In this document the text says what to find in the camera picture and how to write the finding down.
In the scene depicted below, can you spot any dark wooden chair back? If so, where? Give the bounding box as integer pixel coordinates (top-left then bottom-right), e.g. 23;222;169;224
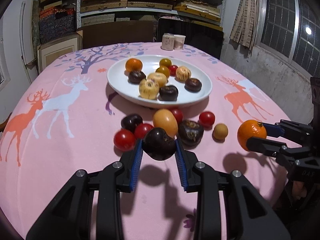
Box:
80;21;154;49

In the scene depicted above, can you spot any white oval plate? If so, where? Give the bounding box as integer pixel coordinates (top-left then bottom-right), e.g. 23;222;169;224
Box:
107;55;213;109

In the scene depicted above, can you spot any red cherry tomato behind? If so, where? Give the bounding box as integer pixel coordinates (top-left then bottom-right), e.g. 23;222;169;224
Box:
170;108;184;124

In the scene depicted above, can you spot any metal shelf with boxes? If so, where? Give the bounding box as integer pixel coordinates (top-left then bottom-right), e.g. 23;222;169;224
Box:
75;0;224;28

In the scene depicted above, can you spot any small tan longan fruit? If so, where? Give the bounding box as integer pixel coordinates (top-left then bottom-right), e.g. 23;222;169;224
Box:
213;123;228;140

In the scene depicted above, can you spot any black chair back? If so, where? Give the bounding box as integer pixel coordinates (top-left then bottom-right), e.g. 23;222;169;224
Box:
157;18;224;59

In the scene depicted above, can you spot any yellow pepino fruit front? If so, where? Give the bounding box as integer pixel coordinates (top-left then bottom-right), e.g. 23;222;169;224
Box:
148;72;168;87

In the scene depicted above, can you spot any pink deer print tablecloth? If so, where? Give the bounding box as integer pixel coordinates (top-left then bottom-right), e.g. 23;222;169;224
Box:
1;43;286;237

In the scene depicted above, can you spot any small yellow pepino fruit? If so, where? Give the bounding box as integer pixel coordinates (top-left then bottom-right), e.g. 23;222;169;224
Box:
176;66;191;82

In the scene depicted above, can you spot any small orange-yellow tomato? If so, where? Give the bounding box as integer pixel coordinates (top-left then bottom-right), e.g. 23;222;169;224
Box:
159;58;172;68

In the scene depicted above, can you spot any dark brown water chestnut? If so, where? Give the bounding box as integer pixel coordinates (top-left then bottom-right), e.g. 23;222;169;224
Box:
178;120;204;146

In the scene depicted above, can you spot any dark purple plum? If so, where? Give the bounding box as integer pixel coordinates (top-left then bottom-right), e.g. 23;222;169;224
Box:
142;127;176;161
121;113;143;133

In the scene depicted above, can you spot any large orange tangerine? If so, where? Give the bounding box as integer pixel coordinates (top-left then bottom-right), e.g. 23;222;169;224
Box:
125;58;143;72

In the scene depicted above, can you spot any beige patterned curtain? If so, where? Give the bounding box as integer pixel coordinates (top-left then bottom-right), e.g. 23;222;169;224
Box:
229;0;258;51

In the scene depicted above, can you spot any framed picture leaning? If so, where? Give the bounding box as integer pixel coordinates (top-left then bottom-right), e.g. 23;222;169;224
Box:
37;30;83;74

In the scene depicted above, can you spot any orange-yellow tomato front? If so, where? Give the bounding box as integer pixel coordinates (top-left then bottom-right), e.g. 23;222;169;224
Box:
156;66;170;78

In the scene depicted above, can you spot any stacked fabric boxes left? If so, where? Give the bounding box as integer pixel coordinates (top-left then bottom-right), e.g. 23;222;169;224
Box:
39;0;76;44

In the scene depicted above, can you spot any person's hand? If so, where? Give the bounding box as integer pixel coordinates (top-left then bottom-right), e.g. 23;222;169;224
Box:
292;181;306;199

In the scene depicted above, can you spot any yellow striped pepino large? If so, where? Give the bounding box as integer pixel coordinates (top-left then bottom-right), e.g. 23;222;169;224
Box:
139;79;159;100

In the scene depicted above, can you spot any red cherry tomato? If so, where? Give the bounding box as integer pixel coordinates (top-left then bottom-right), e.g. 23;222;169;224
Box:
199;111;215;128
134;123;154;139
170;108;184;124
113;129;136;152
168;65;178;76

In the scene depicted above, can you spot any barred window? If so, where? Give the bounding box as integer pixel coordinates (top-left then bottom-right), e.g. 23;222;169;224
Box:
257;0;319;77

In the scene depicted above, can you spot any large yellow-orange oval fruit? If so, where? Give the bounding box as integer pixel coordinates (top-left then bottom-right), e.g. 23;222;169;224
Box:
152;109;178;138

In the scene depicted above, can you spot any pink paper cup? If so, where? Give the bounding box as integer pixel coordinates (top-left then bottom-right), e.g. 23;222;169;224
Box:
174;34;186;50

